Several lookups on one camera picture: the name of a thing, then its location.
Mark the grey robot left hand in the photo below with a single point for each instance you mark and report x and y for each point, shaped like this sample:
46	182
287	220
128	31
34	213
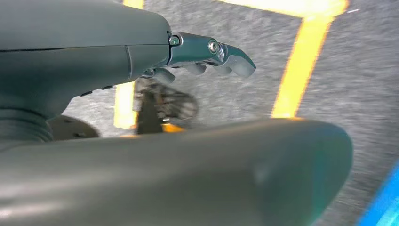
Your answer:
78	28

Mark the dark round robot joint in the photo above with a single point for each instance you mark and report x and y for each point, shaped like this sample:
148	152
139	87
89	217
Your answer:
71	128

